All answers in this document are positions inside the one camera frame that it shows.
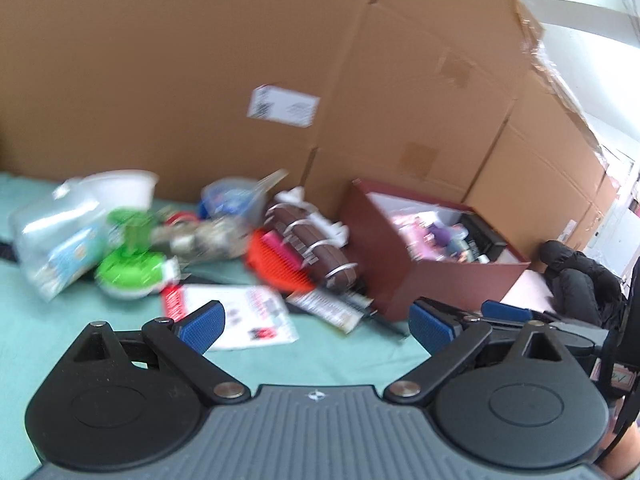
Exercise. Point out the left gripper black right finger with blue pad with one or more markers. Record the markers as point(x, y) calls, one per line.
point(507, 394)

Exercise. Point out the dark red storage box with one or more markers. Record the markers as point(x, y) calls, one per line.
point(393, 278)

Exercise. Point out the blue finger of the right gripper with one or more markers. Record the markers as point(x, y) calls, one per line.
point(505, 312)

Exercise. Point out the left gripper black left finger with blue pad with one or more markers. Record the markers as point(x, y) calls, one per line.
point(120, 400)

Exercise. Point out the large brown cardboard box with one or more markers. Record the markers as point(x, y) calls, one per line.
point(450, 98)

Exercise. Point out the clear glass bottle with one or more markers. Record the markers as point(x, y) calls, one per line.
point(220, 239)

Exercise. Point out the white shipping label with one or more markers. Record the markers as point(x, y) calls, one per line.
point(286, 107)

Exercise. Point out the red tape roll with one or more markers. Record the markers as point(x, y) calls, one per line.
point(181, 217)

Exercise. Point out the teal table cloth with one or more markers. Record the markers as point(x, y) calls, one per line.
point(35, 334)

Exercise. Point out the orange silicone brush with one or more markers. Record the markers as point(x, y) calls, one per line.
point(272, 269)

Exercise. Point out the black jacket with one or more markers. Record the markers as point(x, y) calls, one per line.
point(582, 288)

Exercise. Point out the green mosquito repellent plug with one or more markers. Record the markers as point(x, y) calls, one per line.
point(130, 269)

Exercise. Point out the purple toy figure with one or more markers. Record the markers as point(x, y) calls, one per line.
point(441, 234)

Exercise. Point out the clear plastic funnel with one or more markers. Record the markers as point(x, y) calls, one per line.
point(240, 197)

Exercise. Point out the brown striped pouch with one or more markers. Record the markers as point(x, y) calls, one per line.
point(296, 238)

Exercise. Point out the clear plastic container blue label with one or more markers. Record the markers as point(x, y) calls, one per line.
point(60, 237)

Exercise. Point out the red white printed packet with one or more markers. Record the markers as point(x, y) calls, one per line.
point(256, 315)

